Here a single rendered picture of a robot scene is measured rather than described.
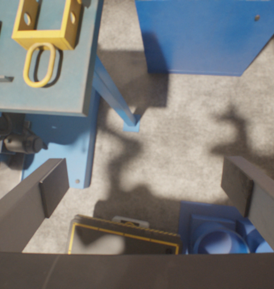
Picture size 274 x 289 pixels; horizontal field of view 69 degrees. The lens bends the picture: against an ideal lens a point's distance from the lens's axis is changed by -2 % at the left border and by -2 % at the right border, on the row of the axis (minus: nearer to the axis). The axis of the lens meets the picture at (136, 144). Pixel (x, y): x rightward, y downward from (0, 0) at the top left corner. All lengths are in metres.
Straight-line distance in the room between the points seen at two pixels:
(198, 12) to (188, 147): 0.88
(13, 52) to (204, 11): 0.85
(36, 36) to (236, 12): 0.90
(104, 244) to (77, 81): 1.02
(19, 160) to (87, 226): 0.78
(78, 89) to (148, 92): 1.14
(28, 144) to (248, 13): 1.30
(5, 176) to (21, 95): 1.26
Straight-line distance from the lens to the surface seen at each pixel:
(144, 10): 1.18
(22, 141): 1.32
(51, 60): 0.62
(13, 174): 1.83
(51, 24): 0.74
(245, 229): 1.55
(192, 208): 1.59
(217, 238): 1.52
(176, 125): 1.60
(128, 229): 1.31
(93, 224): 1.36
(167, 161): 1.57
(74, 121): 1.64
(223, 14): 1.21
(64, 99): 0.60
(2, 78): 0.70
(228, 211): 1.64
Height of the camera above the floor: 1.56
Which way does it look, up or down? 79 degrees down
